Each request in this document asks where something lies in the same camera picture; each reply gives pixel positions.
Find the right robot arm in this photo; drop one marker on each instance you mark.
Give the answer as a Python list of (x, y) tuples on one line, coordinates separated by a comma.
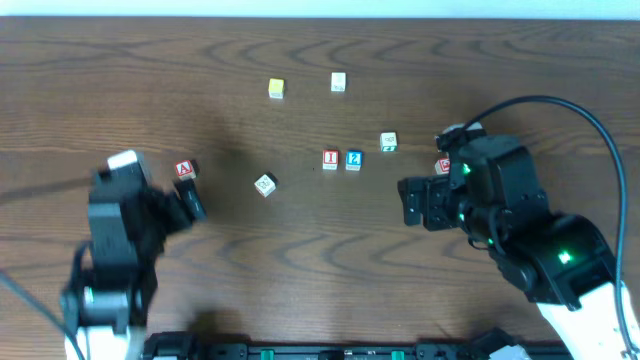
[(561, 262)]

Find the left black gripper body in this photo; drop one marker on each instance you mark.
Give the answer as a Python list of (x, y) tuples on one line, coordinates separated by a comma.
[(175, 210)]

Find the white block top centre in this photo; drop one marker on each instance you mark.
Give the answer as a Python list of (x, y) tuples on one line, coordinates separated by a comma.
[(338, 82)]

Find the red letter A block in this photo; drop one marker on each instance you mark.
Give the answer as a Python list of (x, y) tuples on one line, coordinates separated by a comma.
[(185, 170)]

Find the blue number 2 block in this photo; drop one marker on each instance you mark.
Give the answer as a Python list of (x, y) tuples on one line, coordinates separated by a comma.
[(353, 160)]

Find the red block right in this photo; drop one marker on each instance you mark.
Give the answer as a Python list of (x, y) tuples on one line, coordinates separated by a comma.
[(442, 166)]

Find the red letter I block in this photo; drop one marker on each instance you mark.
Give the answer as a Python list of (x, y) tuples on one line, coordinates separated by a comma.
[(330, 159)]

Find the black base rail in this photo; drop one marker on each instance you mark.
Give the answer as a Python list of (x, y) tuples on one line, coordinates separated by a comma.
[(495, 344)]

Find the yellow wooden block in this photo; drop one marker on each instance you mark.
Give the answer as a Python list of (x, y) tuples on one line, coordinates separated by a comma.
[(276, 88)]

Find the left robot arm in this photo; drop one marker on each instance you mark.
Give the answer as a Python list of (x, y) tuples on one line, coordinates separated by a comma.
[(113, 279)]

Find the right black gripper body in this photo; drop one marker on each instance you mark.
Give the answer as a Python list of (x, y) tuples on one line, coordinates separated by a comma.
[(427, 201)]

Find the white green-sided block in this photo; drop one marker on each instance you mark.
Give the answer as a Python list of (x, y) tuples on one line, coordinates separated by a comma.
[(388, 142)]

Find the plain wooden block tilted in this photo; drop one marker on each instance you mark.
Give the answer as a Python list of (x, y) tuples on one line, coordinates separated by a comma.
[(265, 185)]

